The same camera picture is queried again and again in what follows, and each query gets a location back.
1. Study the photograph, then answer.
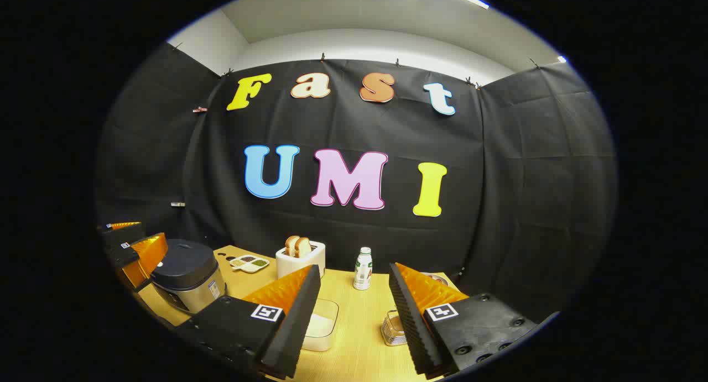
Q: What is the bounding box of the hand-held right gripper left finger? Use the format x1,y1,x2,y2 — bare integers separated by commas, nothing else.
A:
174,264,321,380

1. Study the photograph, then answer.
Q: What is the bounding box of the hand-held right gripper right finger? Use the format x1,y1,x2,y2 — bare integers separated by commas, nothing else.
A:
388,262,540,380

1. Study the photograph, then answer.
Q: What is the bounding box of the dark grey rice cooker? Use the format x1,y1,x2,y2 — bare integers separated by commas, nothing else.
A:
150,239,227,315

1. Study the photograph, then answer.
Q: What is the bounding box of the clear plastic container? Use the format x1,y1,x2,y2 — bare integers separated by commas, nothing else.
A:
301,298,339,352

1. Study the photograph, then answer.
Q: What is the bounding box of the white toaster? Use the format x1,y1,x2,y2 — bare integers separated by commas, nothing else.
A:
275,241,326,280

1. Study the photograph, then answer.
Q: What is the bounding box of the white milk bottle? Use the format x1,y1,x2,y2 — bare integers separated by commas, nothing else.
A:
353,247,373,291

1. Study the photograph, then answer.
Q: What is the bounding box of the white divided condiment dish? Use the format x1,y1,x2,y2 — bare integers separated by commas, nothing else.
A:
228,254,270,274

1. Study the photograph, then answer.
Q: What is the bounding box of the black backdrop cloth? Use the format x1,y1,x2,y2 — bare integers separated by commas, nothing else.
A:
94,42,617,322

